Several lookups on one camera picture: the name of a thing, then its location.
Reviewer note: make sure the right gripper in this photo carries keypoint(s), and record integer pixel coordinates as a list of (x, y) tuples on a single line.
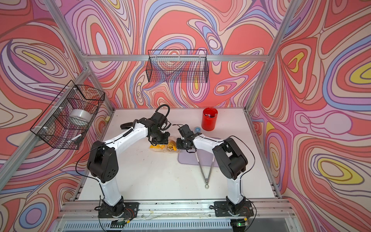
[(178, 145)]

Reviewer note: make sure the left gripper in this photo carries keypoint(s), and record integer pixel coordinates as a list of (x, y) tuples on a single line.
[(167, 134)]

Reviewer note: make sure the clear resealable plastic bag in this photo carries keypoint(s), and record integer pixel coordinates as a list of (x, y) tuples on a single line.
[(167, 148)]

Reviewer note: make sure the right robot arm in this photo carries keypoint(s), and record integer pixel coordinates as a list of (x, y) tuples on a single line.
[(229, 157)]

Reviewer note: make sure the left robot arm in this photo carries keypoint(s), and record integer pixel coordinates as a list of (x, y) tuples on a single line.
[(103, 163)]

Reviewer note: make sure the blue tape roll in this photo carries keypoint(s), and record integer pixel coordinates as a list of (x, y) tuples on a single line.
[(198, 129)]

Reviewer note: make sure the lavender plastic tray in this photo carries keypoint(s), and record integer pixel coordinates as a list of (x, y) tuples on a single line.
[(201, 154)]

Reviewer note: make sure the red cylindrical cup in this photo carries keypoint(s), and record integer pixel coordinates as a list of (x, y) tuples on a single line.
[(209, 118)]

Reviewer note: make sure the black stapler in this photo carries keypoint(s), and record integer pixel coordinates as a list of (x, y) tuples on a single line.
[(126, 126)]

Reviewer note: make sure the grey tape roll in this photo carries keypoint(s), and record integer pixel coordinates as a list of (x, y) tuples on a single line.
[(79, 117)]

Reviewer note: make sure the back black wire basket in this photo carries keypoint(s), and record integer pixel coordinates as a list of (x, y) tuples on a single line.
[(177, 66)]

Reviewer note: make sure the black wire basket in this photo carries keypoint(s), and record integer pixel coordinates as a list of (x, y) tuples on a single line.
[(177, 66), (55, 130)]

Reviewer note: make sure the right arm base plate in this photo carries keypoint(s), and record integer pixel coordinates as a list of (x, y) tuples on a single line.
[(228, 209)]

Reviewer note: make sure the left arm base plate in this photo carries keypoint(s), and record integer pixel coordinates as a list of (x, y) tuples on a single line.
[(128, 210)]

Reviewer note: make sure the left black wire basket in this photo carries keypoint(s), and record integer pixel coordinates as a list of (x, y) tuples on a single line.
[(55, 130)]

